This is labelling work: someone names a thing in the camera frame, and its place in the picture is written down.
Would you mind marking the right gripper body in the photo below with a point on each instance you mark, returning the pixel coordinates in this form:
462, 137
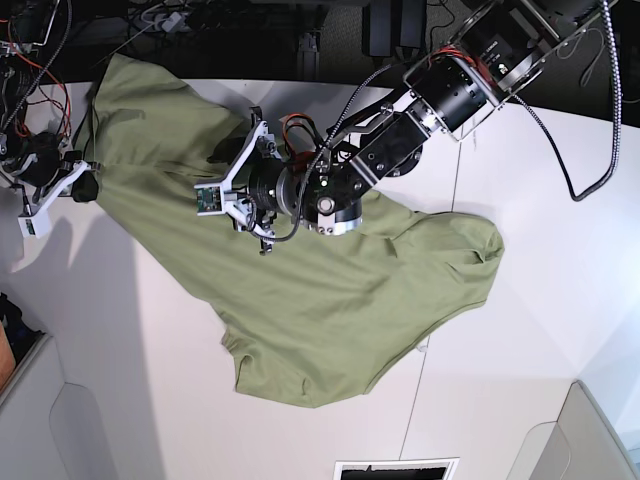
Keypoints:
41, 162

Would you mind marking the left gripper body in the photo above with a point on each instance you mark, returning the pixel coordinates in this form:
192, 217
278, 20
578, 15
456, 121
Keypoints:
261, 186

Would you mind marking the green t-shirt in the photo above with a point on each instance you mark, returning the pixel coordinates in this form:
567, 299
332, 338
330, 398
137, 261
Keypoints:
320, 319

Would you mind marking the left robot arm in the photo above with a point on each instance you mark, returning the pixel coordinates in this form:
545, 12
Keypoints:
498, 51

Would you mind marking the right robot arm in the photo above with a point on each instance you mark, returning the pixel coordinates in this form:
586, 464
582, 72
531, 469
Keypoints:
33, 34

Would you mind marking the white framed floor vent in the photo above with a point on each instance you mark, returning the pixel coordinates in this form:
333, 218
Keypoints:
427, 469

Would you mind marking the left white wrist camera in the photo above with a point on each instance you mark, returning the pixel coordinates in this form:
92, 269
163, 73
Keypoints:
210, 200

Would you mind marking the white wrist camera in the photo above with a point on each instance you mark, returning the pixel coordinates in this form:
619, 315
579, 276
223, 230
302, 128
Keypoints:
210, 200
36, 225

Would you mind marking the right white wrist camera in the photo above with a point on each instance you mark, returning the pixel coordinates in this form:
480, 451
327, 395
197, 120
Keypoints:
36, 225

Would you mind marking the grey table leg bracket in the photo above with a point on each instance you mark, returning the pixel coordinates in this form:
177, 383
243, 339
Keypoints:
308, 56

